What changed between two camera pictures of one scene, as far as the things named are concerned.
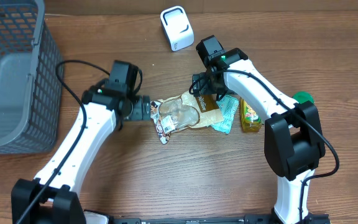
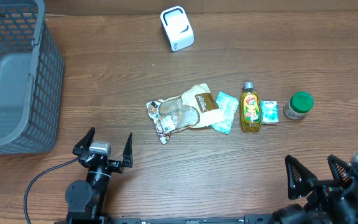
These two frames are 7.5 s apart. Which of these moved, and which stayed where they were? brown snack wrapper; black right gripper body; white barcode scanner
Moved: black right gripper body
Stayed: brown snack wrapper; white barcode scanner
